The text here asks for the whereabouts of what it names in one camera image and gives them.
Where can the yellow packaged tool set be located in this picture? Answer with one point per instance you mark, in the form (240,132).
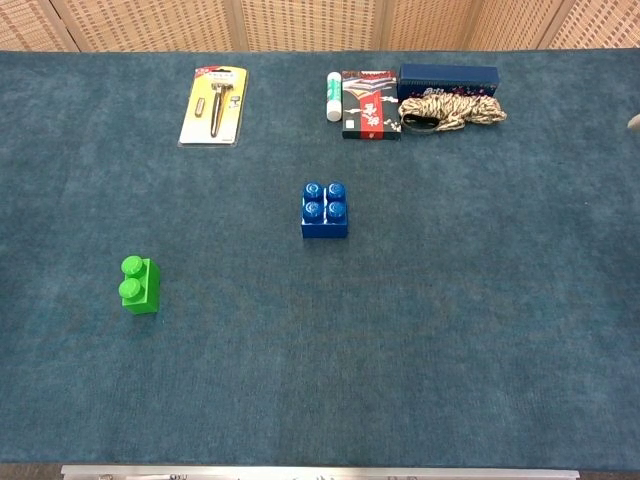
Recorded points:
(200,132)

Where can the black band loop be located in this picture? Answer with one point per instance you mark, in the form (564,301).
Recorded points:
(417,131)

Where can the green toy brick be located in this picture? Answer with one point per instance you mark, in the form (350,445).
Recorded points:
(147,295)

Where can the aluminium profile rail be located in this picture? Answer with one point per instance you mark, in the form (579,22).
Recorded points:
(300,472)

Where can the white green glue stick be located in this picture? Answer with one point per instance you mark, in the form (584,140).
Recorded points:
(333,100)

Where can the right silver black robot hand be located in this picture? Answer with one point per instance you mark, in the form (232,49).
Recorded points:
(636,122)

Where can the woven folding screen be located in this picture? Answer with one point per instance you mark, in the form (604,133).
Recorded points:
(310,22)

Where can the blue toy brick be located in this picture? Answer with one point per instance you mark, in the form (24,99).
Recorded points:
(325,230)

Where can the black red patterned card box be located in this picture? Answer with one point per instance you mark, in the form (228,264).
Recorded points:
(370,112)

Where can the long dark blue box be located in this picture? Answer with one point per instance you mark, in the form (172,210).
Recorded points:
(450,77)

